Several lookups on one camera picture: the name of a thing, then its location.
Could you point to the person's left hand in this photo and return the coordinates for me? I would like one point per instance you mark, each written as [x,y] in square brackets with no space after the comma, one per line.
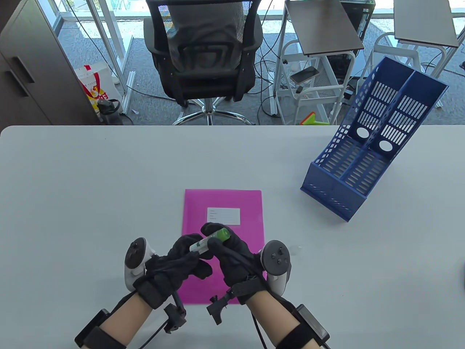
[170,271]

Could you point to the person's right hand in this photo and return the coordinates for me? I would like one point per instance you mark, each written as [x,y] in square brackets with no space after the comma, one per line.
[236,261]

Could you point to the green glue stick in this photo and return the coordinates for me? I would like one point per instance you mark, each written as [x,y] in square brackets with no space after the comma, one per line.
[219,234]

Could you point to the black handheld controller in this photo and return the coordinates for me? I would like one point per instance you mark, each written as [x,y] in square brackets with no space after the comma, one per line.
[134,258]
[276,258]

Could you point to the pink L-shaped folder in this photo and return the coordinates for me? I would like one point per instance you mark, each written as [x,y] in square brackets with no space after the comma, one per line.
[250,225]

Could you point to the clear glue stick cap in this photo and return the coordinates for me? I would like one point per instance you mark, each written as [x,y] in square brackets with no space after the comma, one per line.
[296,250]

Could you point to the black wrist sensor box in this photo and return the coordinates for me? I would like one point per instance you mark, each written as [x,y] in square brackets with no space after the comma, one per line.
[312,323]
[91,327]

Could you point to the blue plastic file rack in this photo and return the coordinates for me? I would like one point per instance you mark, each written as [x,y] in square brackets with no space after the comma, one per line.
[334,198]

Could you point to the white power strip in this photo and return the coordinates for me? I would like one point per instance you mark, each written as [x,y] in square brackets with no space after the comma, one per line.
[274,106]

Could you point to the green and red plastic tool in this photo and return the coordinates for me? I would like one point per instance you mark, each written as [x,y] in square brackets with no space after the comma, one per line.
[313,121]

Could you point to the black water bottle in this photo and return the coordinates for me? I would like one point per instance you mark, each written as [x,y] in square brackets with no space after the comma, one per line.
[109,112]

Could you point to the black mesh office chair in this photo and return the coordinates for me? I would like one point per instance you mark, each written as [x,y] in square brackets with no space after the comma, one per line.
[203,78]

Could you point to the white rolling cart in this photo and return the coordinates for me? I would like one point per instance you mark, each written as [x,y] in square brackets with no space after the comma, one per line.
[327,91]

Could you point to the red and white shopping bag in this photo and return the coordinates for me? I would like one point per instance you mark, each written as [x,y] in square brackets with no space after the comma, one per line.
[95,87]

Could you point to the black smartphone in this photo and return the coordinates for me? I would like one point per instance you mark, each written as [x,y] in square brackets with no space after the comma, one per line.
[304,75]

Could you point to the tall storage cabinet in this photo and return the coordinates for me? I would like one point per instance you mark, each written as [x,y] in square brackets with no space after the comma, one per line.
[36,72]

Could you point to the brown-top side table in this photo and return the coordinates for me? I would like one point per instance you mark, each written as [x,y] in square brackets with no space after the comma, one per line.
[323,29]
[425,21]

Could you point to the black computer tower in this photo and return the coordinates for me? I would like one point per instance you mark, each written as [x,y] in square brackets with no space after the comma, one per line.
[363,18]

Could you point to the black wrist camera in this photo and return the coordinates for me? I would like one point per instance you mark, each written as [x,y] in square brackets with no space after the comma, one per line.
[175,318]
[218,309]

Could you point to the white metal table frame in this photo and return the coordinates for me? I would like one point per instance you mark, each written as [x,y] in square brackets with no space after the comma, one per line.
[128,91]

